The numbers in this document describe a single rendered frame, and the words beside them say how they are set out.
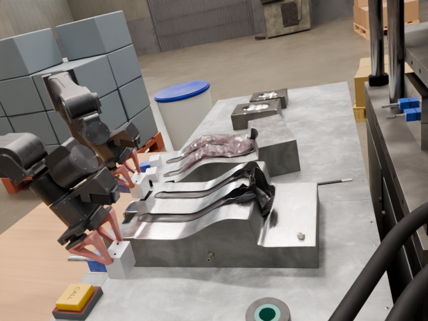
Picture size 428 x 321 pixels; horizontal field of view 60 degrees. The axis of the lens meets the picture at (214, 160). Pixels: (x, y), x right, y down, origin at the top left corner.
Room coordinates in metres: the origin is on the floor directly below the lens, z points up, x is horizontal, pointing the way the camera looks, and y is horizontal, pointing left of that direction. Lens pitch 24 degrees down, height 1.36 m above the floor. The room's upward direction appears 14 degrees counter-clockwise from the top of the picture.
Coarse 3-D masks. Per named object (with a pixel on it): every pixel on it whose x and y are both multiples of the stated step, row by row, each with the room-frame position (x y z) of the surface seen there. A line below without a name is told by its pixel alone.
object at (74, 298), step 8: (72, 288) 0.68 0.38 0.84; (80, 288) 0.68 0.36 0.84; (88, 288) 0.67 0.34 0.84; (64, 296) 0.66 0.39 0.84; (72, 296) 0.66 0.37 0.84; (80, 296) 0.65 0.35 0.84; (88, 296) 0.66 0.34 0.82; (56, 304) 0.65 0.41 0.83; (64, 304) 0.64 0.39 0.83; (72, 304) 0.63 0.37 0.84; (80, 304) 0.63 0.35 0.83
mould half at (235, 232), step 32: (224, 192) 0.79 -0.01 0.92; (288, 192) 0.82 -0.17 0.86; (128, 224) 0.81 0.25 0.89; (160, 224) 0.78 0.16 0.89; (192, 224) 0.74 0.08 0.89; (224, 224) 0.66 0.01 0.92; (256, 224) 0.67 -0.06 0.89; (288, 224) 0.69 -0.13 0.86; (160, 256) 0.72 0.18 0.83; (192, 256) 0.70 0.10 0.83; (224, 256) 0.67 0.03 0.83; (256, 256) 0.64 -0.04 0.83; (288, 256) 0.62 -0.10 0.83
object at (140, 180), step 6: (138, 174) 0.95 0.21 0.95; (144, 174) 0.95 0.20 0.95; (126, 180) 0.95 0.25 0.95; (132, 180) 0.93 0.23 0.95; (138, 180) 0.92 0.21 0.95; (144, 180) 0.93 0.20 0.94; (120, 186) 0.93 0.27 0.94; (138, 186) 0.91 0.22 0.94; (144, 186) 0.93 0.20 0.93; (126, 192) 0.93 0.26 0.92; (132, 192) 0.92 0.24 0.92; (138, 192) 0.92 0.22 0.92; (144, 192) 0.92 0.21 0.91; (138, 198) 0.92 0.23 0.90; (144, 198) 0.92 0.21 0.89
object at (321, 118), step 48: (336, 96) 1.65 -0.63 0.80; (336, 144) 1.15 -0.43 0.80; (336, 192) 0.86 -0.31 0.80; (336, 240) 0.67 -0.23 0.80; (144, 288) 0.67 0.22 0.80; (192, 288) 0.63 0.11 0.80; (240, 288) 0.60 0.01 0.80; (288, 288) 0.57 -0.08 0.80; (336, 288) 0.54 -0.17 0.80; (384, 288) 0.51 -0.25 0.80
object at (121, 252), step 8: (112, 248) 0.61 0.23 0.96; (120, 248) 0.60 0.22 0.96; (128, 248) 0.61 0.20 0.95; (72, 256) 0.64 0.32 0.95; (80, 256) 0.63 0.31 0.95; (112, 256) 0.59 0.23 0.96; (120, 256) 0.58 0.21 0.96; (128, 256) 0.60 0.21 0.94; (88, 264) 0.60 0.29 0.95; (96, 264) 0.60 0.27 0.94; (104, 264) 0.59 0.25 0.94; (112, 264) 0.58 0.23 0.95; (120, 264) 0.58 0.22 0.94; (128, 264) 0.60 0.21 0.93; (104, 272) 0.59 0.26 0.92; (112, 272) 0.58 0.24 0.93; (120, 272) 0.58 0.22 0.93; (128, 272) 0.59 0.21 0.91
